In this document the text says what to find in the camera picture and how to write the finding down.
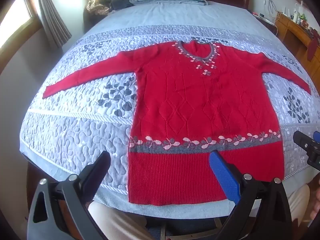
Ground red knit sweater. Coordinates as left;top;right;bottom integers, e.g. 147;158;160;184
42;39;312;206

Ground hanging cables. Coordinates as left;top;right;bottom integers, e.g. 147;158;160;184
264;0;278;23

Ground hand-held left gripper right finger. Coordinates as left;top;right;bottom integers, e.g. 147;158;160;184
209;150;293;240

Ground window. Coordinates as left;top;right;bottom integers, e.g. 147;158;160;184
0;0;38;52

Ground wooden cabinet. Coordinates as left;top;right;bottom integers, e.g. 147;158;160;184
275;12;320;85

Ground grey leaf-print quilt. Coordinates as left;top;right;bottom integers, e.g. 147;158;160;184
19;0;320;214

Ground grey curtain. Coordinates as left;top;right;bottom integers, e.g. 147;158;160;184
32;0;72;48

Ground person's right hand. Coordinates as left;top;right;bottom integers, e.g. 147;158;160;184
310;173;320;220

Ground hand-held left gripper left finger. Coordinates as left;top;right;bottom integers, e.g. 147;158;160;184
26;150;112;240

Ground dark red hanging cloth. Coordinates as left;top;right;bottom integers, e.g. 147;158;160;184
307;34;320;62

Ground patterned brown cloth pile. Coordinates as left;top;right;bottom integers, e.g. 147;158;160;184
86;0;115;16

